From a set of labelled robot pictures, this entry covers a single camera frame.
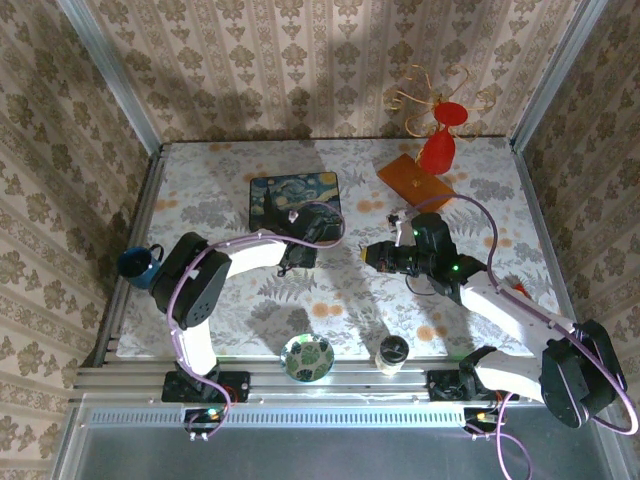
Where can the dark blue mug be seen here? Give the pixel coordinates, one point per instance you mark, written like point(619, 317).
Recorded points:
point(135, 265)

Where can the leaf patterned round bowl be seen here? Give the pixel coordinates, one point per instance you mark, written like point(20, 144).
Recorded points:
point(307, 357)

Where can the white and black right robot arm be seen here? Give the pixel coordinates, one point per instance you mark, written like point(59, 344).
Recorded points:
point(580, 380)

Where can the orange wooden board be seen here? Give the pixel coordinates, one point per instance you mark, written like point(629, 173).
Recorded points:
point(410, 180)

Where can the red and yellow packet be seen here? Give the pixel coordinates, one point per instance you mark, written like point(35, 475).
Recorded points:
point(521, 289)

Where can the glass jar with black lid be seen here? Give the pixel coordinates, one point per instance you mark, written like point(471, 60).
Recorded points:
point(392, 352)

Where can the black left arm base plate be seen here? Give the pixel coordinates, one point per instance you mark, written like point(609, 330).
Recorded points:
point(235, 385)

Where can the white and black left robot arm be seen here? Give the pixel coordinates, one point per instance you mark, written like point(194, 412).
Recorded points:
point(192, 285)

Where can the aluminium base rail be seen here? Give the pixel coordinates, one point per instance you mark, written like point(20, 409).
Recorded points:
point(350, 382)

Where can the starry night painted box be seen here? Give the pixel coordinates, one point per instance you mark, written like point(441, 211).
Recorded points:
point(280, 195)

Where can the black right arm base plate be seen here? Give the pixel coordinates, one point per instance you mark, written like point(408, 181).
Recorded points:
point(442, 387)

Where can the aluminium side rail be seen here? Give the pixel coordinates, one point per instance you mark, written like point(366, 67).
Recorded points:
point(145, 210)
point(544, 225)

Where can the aluminium frame post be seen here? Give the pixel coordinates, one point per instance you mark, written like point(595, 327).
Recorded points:
point(555, 75)
point(110, 75)

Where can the perforated grey metal panel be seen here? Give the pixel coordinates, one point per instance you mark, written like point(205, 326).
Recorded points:
point(325, 450)

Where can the floral patterned table cover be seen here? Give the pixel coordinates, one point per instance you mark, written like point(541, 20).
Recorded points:
point(350, 310)

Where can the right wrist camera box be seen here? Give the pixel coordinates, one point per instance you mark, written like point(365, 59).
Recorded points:
point(400, 230)

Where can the white objects at top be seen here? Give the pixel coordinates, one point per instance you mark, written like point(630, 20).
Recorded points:
point(295, 215)

